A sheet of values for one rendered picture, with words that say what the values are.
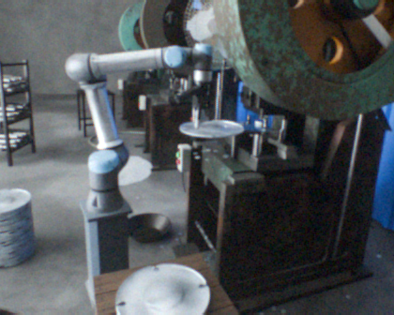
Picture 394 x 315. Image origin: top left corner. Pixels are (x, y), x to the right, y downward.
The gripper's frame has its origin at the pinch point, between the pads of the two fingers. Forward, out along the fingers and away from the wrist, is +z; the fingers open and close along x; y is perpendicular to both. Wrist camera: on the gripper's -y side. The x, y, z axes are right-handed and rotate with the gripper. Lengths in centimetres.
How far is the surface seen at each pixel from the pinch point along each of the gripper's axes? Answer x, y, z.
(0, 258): 31, -89, 74
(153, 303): -52, -28, 42
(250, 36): -47, -1, -37
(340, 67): -40, 40, -31
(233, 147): -4.5, 17.2, 9.5
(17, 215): 35, -81, 53
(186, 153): 20.3, 2.2, 19.5
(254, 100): -5.0, 25.8, -12.5
